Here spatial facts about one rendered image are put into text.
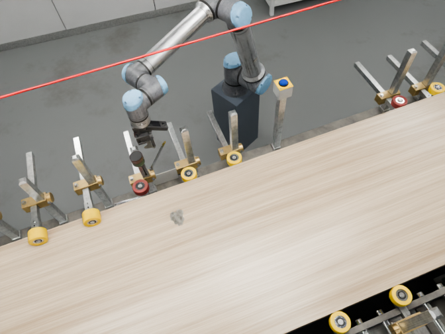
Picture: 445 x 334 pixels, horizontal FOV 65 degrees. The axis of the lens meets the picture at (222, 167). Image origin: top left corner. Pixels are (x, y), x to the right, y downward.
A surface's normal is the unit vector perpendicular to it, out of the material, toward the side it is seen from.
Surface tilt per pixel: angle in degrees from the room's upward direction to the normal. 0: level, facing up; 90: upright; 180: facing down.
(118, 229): 0
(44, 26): 90
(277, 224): 0
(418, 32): 0
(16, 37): 90
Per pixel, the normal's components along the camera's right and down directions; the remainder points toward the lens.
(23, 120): -0.06, -0.54
